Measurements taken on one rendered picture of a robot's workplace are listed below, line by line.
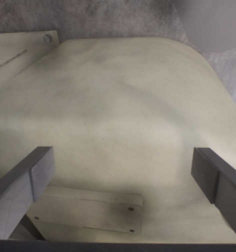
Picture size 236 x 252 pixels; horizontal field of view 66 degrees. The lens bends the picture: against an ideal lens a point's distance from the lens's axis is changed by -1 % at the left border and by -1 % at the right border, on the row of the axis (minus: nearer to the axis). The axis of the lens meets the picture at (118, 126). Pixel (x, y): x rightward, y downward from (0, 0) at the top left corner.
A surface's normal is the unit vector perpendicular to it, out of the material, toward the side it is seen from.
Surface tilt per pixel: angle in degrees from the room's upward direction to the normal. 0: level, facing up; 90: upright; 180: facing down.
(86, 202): 0
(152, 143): 12
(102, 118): 79
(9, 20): 0
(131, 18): 0
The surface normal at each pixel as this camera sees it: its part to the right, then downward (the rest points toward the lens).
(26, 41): -0.15, 0.63
